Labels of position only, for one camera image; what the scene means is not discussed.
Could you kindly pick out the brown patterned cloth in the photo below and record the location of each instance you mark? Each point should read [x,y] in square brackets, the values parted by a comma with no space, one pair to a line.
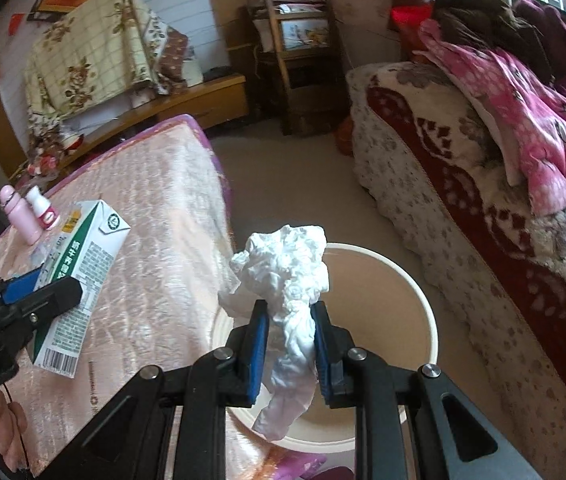
[175,50]

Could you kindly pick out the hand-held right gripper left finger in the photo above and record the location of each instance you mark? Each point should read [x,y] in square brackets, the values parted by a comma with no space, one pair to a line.
[258,355]

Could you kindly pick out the pink bottle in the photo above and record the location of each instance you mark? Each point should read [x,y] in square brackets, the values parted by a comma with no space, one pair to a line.
[23,220]

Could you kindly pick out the dark floral cloth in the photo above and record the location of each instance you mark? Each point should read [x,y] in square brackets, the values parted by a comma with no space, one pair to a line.
[53,145]

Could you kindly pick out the cream floral blanket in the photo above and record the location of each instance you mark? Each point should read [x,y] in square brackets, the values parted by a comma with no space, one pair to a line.
[88,50]

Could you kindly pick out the blue and white packet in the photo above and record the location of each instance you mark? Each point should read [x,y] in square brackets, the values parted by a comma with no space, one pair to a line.
[43,255]

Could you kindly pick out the pink floral garment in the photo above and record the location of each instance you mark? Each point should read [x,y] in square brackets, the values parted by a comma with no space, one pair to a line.
[528,125]

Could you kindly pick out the dark wooden shelf rack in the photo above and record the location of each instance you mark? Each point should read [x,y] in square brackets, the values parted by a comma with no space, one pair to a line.
[308,90]

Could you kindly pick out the green and white milk carton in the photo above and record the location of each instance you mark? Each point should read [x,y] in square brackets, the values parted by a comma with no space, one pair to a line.
[93,260]

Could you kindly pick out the round beige bin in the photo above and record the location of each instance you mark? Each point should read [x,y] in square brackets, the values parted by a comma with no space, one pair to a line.
[373,300]

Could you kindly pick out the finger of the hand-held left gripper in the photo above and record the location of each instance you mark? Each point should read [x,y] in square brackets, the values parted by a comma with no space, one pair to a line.
[20,287]
[53,297]

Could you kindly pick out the red cloth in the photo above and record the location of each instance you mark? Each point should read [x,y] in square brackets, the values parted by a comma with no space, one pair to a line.
[410,17]

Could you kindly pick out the white tissue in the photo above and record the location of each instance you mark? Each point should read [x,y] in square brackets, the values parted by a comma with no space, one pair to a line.
[283,270]

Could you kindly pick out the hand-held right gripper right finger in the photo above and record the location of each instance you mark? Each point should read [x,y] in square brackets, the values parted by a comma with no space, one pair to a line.
[321,355]

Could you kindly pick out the floral covered sofa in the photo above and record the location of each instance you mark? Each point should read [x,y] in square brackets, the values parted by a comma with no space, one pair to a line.
[463,210]

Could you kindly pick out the wooden bed frame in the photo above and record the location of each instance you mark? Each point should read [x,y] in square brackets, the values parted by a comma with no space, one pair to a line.
[213,95]

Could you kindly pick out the person's left hand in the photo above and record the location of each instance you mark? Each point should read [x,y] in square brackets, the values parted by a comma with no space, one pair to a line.
[5,425]

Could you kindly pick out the white printed box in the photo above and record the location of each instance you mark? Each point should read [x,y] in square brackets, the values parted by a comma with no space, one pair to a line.
[305,34]

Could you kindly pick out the small white bottle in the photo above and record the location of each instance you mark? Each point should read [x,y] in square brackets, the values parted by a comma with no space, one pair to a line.
[43,210]

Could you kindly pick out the dark brown garment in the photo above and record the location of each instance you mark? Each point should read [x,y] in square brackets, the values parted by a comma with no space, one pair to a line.
[493,25]

